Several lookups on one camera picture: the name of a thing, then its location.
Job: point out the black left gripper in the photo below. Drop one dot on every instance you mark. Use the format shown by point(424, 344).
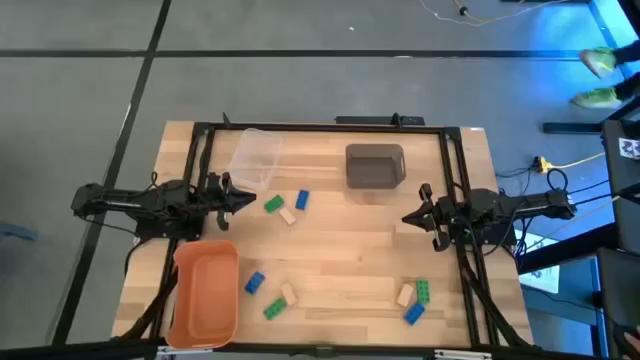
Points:
point(220, 200)

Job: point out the black floor bar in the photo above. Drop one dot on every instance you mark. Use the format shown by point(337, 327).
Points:
point(572, 128)

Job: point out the beige wooden block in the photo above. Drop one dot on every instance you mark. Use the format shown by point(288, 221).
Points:
point(287, 216)
point(405, 295)
point(289, 294)

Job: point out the grey plastic bin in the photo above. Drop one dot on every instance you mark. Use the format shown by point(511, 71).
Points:
point(375, 167)

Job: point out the blue toy brick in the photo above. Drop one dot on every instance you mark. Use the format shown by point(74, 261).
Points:
point(302, 200)
point(254, 283)
point(414, 314)

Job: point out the blue floor object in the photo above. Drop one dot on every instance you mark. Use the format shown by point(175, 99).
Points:
point(17, 231)

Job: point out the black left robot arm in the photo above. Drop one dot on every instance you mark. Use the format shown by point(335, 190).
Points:
point(125, 200)

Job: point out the person's green shoe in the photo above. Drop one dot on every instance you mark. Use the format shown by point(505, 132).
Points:
point(597, 97)
point(599, 61)

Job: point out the person's leg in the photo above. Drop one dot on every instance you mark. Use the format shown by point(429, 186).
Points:
point(629, 86)
point(627, 54)

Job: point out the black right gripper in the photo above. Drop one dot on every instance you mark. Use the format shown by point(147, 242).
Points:
point(445, 215)

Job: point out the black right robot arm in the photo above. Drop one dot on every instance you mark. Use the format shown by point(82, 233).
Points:
point(525, 205)

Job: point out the yellow power plug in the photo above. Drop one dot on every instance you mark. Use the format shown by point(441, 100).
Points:
point(541, 164)

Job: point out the white paper sheet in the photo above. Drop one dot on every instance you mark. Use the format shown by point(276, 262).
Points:
point(547, 280)

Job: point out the black equipment case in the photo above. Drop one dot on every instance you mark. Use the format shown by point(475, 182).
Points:
point(622, 200)

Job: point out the black white fiducial tag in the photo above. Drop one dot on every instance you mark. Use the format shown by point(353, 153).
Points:
point(630, 148)

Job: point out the green toy brick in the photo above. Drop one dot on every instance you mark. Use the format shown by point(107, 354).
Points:
point(275, 309)
point(274, 204)
point(423, 292)

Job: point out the clear plastic bin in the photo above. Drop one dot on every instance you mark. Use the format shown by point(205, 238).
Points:
point(255, 155)

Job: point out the black camera rail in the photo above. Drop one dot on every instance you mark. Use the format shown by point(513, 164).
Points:
point(300, 349)

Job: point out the black aluminium table frame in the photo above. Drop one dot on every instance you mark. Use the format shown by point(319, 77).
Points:
point(325, 127)

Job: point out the silver rail bracket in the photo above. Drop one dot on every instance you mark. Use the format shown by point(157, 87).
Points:
point(462, 355)

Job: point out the orange plastic bin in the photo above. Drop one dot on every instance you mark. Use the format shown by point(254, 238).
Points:
point(207, 295)

